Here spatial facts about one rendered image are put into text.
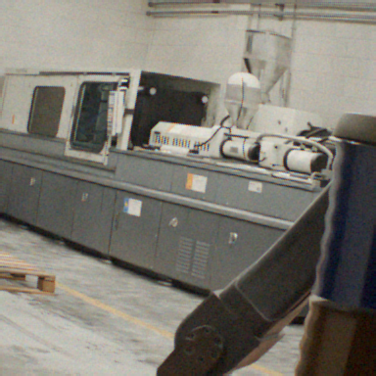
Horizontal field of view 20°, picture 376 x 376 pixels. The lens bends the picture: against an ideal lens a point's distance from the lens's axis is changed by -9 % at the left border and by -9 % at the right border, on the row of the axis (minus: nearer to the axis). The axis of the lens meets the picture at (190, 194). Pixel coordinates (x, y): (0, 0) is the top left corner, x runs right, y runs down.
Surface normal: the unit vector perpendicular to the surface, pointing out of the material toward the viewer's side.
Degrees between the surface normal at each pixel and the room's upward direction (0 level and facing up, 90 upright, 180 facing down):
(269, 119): 90
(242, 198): 90
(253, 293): 76
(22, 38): 90
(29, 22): 90
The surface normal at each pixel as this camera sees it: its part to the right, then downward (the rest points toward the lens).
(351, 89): -0.82, -0.10
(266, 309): -0.19, -0.15
